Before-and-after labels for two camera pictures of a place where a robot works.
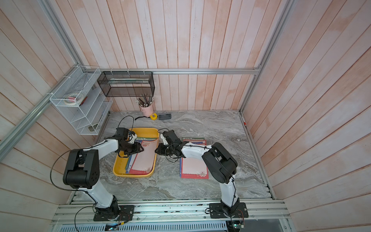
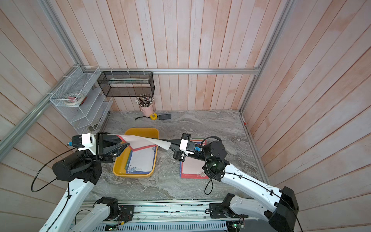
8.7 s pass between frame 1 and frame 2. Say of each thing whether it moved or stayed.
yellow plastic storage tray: stayed
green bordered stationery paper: stayed
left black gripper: moved
